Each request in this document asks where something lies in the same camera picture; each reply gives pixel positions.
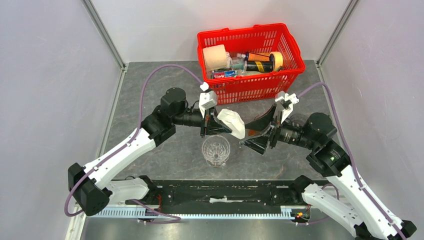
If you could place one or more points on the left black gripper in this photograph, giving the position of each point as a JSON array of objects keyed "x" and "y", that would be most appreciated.
[{"x": 212, "y": 125}]

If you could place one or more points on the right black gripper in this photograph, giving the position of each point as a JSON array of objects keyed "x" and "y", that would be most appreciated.
[{"x": 259, "y": 144}]

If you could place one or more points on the white paper coffee filter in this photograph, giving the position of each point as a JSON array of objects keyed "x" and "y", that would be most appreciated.
[{"x": 234, "y": 122}]

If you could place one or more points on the clear glass dripper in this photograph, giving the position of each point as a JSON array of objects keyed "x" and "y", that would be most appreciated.
[{"x": 216, "y": 150}]

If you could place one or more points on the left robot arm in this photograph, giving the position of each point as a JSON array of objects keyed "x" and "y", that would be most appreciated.
[{"x": 91, "y": 185}]

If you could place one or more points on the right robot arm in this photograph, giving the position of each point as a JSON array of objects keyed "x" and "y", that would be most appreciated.
[{"x": 364, "y": 215}]

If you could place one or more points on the glass carafe with coffee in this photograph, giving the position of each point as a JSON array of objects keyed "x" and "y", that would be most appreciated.
[{"x": 252, "y": 132}]

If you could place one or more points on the dark glass dripper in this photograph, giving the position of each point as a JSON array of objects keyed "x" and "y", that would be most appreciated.
[{"x": 298, "y": 119}]

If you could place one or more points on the blue red packet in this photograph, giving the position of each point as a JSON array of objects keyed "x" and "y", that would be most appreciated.
[{"x": 219, "y": 74}]

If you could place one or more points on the clear plastic bottle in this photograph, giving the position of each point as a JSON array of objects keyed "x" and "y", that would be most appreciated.
[{"x": 238, "y": 62}]

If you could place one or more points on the beige paper towel roll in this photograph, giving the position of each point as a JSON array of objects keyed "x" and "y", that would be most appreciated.
[{"x": 215, "y": 57}]

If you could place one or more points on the red plastic shopping basket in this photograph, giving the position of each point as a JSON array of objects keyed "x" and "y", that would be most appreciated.
[{"x": 260, "y": 38}]

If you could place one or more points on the black orange cylindrical can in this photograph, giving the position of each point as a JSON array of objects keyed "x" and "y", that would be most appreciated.
[{"x": 258, "y": 62}]

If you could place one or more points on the yellow masking tape roll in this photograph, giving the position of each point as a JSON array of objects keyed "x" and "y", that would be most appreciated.
[{"x": 277, "y": 58}]

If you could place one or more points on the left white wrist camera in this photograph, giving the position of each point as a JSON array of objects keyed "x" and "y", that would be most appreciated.
[{"x": 207, "y": 99}]

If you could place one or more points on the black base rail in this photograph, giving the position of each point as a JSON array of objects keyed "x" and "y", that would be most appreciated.
[{"x": 221, "y": 196}]

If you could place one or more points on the white slotted cable duct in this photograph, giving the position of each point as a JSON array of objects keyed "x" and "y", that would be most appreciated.
[{"x": 138, "y": 212}]

